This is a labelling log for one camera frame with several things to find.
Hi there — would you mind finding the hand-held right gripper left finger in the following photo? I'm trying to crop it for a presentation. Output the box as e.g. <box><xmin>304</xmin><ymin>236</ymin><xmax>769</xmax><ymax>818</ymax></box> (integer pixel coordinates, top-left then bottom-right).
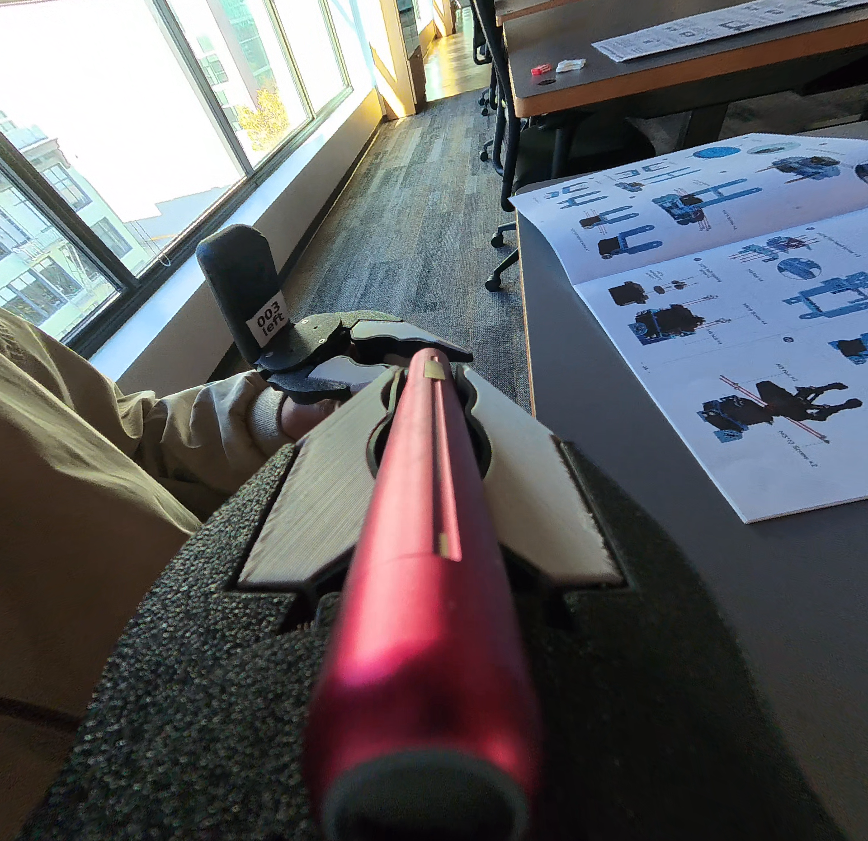
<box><xmin>237</xmin><ymin>365</ymin><xmax>408</xmax><ymax>591</ymax></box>

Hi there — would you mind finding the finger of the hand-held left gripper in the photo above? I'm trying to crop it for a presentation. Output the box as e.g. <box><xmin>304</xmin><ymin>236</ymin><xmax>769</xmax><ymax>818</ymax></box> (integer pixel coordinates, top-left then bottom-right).
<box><xmin>308</xmin><ymin>354</ymin><xmax>408</xmax><ymax>401</ymax></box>
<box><xmin>349</xmin><ymin>319</ymin><xmax>474</xmax><ymax>366</ymax></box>

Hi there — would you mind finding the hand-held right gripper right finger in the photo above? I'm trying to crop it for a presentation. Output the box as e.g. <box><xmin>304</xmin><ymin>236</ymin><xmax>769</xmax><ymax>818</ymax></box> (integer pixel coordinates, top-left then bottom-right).
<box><xmin>456</xmin><ymin>365</ymin><xmax>623</xmax><ymax>587</ymax></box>

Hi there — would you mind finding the red electric screwdriver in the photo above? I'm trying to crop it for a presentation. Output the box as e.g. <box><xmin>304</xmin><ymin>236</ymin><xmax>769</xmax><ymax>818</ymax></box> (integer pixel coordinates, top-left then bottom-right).
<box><xmin>303</xmin><ymin>348</ymin><xmax>543</xmax><ymax>841</ymax></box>

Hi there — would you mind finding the person's left forearm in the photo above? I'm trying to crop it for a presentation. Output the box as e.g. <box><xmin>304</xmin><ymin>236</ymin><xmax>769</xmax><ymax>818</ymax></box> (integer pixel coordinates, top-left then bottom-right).
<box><xmin>115</xmin><ymin>370</ymin><xmax>292</xmax><ymax>479</ymax></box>

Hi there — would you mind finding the grey desk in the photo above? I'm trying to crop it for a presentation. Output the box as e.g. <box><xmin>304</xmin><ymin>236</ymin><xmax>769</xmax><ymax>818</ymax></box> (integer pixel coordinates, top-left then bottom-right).
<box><xmin>515</xmin><ymin>119</ymin><xmax>868</xmax><ymax>841</ymax></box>

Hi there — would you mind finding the person's left hand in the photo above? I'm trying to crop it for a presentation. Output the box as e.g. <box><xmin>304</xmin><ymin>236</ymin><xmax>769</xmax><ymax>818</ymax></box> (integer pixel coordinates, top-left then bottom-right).
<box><xmin>279</xmin><ymin>397</ymin><xmax>340</xmax><ymax>442</ymax></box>

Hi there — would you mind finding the large glass window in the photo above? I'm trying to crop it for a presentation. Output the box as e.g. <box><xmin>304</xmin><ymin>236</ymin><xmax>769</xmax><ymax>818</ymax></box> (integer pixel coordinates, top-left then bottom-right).
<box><xmin>0</xmin><ymin>0</ymin><xmax>354</xmax><ymax>343</ymax></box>

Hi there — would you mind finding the white instruction manual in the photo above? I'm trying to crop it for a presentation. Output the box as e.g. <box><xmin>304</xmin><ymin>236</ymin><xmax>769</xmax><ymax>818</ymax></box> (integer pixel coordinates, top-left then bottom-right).
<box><xmin>510</xmin><ymin>132</ymin><xmax>868</xmax><ymax>525</ymax></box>

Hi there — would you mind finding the black office chair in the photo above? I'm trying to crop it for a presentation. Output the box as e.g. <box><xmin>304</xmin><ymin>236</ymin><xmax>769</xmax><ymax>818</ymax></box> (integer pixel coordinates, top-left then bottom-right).
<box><xmin>468</xmin><ymin>0</ymin><xmax>655</xmax><ymax>293</ymax></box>

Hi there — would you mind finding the orange-edged grey table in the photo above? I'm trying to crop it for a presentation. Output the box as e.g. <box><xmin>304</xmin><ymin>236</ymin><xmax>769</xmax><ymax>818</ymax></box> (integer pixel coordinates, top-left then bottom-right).
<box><xmin>505</xmin><ymin>0</ymin><xmax>868</xmax><ymax>120</ymax></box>
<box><xmin>494</xmin><ymin>0</ymin><xmax>686</xmax><ymax>27</ymax></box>

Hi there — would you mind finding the printed paper sheet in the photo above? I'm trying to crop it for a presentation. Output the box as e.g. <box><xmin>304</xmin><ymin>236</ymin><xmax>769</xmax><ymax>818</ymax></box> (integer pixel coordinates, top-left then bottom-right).
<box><xmin>592</xmin><ymin>0</ymin><xmax>868</xmax><ymax>64</ymax></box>

